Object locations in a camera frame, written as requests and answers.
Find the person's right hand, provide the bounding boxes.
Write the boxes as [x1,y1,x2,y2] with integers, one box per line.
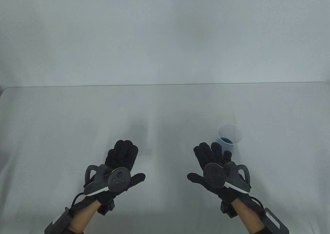
[187,142,253,203]

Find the person's left hand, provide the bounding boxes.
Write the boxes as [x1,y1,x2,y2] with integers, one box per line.
[94,140,146,206]

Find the clear plastic dye solution cup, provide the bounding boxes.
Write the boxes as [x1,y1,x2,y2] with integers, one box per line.
[218,124,243,152]

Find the dark grey hand controller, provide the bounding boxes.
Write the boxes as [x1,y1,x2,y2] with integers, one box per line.
[84,164,132,196]
[203,161,252,193]

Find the grey wrist sensor box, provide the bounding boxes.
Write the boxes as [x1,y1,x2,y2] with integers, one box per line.
[44,207,76,234]
[262,207,290,234]

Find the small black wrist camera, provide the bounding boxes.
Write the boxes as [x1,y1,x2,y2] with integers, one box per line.
[220,201,238,219]
[97,199,115,216]

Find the thin black glove cable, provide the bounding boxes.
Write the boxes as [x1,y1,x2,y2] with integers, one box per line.
[70,192,86,212]
[250,196,266,212]

